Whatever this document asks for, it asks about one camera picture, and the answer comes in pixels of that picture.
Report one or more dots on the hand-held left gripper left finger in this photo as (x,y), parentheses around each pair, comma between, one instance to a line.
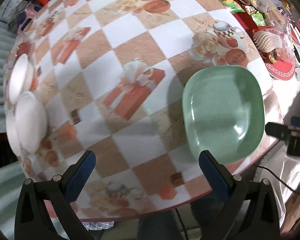
(81,178)

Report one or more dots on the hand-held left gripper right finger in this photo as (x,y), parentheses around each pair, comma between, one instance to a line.
(215,178)

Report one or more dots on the pale green square plate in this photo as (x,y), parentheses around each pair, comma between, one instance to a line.
(222,112)

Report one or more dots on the white bowl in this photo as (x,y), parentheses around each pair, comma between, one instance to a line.
(12,135)
(31,122)
(19,78)

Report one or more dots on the white fleece blanket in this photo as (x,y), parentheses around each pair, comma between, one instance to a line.
(285,170)

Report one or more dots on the checked cloth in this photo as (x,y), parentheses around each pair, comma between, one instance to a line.
(100,225)

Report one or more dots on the red round tray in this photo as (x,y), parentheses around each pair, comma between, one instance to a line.
(281,67)

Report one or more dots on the person's jeans leg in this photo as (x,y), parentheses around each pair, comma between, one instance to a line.
(165,223)

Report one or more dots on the white foam fruit net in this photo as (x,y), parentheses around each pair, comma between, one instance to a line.
(267,41)

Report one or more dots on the red patterned plate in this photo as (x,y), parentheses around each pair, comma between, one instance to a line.
(298,33)

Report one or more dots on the small green snack packet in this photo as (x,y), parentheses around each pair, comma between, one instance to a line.
(259,19)

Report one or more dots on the checkered printed tablecloth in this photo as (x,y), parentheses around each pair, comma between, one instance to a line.
(130,55)

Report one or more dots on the pale green ribbed sofa cover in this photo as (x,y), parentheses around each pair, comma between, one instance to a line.
(0,62)

